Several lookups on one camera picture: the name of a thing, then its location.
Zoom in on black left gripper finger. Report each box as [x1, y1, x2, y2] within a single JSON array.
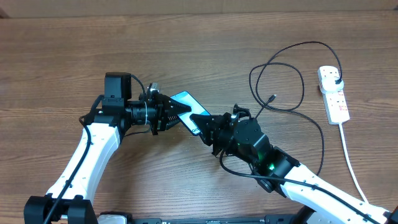
[[161, 95, 192, 117], [161, 116, 180, 130]]

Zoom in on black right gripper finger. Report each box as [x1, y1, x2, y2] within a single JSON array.
[[199, 131, 214, 146], [190, 114, 216, 124]]

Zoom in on blue screen smartphone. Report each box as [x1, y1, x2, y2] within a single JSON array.
[[171, 91, 210, 136]]

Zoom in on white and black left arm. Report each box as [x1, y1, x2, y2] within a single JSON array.
[[24, 72, 191, 224]]

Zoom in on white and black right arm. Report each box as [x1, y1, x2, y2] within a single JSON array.
[[190, 107, 397, 223]]

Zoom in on white charger plug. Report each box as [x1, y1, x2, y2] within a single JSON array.
[[320, 77, 345, 94]]

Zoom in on white power strip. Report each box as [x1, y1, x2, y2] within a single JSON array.
[[317, 65, 350, 124]]

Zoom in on black charger cable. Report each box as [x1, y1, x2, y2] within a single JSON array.
[[248, 40, 343, 176]]

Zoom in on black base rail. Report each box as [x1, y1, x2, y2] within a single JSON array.
[[96, 211, 312, 224]]

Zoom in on white power strip cord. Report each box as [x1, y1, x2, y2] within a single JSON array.
[[338, 123, 371, 205]]

